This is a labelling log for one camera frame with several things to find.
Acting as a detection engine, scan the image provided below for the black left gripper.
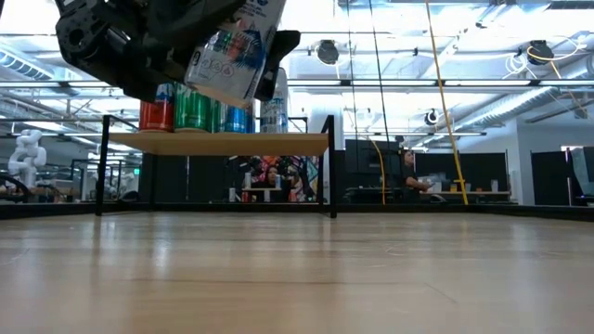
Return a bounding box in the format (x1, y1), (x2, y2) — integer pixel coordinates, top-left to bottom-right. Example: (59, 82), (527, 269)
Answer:
(113, 0), (302, 104)

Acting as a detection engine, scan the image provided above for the yellow cable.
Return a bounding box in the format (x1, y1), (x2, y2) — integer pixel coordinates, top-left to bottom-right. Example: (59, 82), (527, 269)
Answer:
(369, 138), (387, 206)
(424, 0), (470, 206)

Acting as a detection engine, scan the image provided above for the wooden shelf with black legs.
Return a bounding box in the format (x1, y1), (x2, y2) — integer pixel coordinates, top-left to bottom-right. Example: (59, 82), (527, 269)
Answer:
(95, 114), (338, 219)

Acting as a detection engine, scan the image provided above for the silver ventilation duct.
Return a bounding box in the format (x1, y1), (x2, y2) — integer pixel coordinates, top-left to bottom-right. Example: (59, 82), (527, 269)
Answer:
(457, 85), (594, 135)
(0, 44), (83, 96)

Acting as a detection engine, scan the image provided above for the long ceiling light bar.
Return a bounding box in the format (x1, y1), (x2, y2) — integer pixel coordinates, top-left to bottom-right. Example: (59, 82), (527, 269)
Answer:
(0, 77), (594, 90)

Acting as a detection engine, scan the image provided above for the person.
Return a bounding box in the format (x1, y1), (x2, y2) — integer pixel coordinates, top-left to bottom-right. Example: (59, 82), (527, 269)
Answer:
(262, 165), (281, 190)
(401, 149), (432, 204)

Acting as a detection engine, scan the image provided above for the black office partition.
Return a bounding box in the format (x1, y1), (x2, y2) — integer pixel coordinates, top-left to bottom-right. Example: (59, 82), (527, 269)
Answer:
(342, 138), (406, 205)
(414, 151), (510, 194)
(530, 150), (571, 206)

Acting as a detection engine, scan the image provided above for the wooden desk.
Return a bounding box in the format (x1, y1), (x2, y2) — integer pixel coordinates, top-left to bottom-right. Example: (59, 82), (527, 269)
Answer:
(420, 187), (511, 197)

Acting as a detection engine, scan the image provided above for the red Fanta can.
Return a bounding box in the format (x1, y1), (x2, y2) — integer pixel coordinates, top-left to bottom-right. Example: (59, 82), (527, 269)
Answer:
(138, 83), (176, 134)

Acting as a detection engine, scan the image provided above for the white blue Celsius can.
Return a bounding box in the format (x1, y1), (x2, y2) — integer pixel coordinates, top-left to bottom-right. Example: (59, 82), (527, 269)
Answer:
(259, 67), (290, 135)

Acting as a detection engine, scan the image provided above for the black can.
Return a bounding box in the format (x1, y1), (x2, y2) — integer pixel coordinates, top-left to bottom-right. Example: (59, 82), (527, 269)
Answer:
(184, 0), (289, 109)

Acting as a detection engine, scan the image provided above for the colourful wall mural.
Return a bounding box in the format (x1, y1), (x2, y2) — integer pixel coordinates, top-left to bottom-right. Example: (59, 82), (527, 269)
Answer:
(226, 155), (321, 204)

